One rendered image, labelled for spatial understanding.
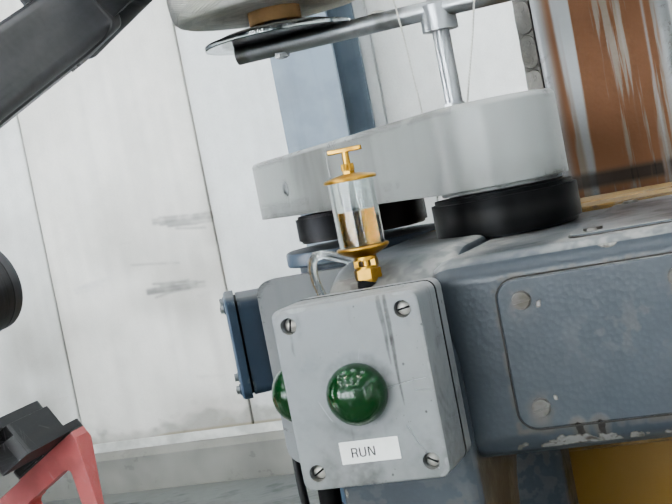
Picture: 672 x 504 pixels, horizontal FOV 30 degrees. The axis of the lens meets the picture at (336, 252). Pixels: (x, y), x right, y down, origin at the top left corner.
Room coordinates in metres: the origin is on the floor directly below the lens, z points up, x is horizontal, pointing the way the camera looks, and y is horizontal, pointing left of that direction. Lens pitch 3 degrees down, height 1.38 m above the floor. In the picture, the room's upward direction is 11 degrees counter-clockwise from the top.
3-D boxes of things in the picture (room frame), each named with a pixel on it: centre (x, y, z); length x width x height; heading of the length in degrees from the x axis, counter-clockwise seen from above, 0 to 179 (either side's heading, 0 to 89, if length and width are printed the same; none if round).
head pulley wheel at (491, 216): (0.77, -0.11, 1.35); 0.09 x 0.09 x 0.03
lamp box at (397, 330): (0.61, -0.01, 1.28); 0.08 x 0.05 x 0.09; 70
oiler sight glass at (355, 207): (0.68, -0.01, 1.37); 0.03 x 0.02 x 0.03; 70
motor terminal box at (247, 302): (1.14, 0.07, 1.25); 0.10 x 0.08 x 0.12; 5
